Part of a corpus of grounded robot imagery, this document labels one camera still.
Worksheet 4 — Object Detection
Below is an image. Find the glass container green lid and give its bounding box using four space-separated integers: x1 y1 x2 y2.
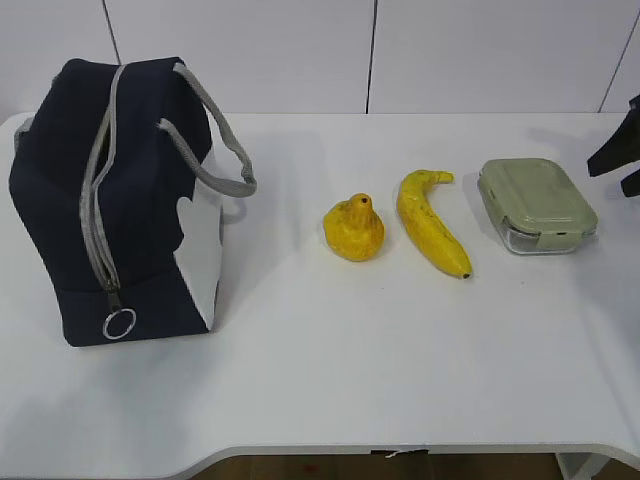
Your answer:
477 158 598 255

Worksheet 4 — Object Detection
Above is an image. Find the yellow banana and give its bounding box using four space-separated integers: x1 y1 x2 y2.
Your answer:
396 169 473 279

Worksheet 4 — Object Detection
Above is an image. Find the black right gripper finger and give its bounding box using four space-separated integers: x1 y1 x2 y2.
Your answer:
620 172 640 198
587 96 639 177

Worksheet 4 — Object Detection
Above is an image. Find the black tape on table edge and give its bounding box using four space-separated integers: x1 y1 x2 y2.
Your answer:
369 448 429 459

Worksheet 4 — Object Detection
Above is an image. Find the yellow toy pear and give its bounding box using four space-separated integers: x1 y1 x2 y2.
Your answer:
323 193 385 262

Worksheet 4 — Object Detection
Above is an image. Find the navy and white lunch bag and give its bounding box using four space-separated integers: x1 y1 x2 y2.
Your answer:
8 57 257 347

